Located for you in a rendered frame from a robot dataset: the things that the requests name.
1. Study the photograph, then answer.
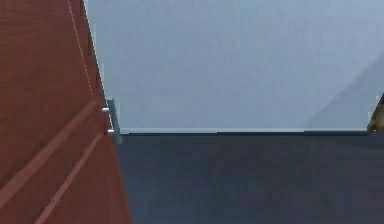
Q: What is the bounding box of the brown wooden furniture piece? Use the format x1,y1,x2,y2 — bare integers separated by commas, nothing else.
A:
366,93,384,134

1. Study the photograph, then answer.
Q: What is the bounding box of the red-brown wooden door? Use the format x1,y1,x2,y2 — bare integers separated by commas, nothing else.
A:
0,0,134,224

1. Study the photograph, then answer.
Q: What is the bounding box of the grey bar door handle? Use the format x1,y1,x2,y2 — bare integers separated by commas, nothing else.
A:
101,98,124,145

